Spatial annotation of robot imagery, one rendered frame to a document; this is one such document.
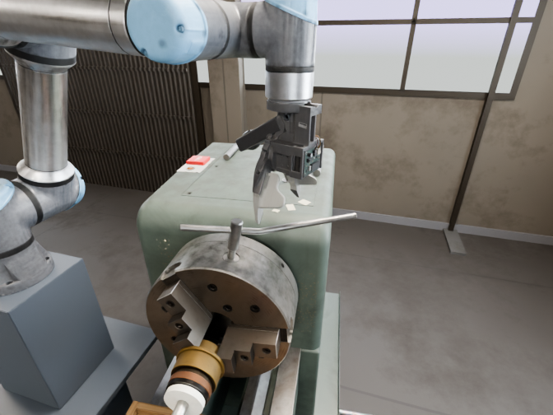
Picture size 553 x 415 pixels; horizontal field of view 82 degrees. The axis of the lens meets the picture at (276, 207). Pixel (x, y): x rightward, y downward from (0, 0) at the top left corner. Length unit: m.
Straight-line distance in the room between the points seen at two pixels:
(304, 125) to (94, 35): 0.30
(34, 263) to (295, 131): 0.70
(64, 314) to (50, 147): 0.42
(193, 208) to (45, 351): 0.50
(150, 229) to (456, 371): 1.83
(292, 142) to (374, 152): 2.59
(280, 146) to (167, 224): 0.39
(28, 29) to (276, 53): 0.33
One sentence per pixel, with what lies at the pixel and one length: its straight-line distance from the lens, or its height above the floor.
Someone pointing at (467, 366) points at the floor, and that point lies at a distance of 2.25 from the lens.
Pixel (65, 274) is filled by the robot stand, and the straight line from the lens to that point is 0.97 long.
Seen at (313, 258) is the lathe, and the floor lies 1.17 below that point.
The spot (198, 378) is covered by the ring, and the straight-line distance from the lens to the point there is 0.61.
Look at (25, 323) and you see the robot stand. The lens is 0.94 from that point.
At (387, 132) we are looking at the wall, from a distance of 3.04.
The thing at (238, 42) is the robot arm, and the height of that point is 1.61.
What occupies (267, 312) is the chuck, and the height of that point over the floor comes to 1.15.
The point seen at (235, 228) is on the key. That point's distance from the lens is 0.58.
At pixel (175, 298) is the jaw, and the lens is 0.63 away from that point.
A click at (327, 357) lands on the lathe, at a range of 1.35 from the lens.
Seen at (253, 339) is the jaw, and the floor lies 1.11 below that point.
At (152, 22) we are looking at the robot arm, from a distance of 0.41.
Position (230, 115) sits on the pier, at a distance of 3.14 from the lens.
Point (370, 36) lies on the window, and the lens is 2.94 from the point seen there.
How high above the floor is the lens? 1.61
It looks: 28 degrees down
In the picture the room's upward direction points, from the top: straight up
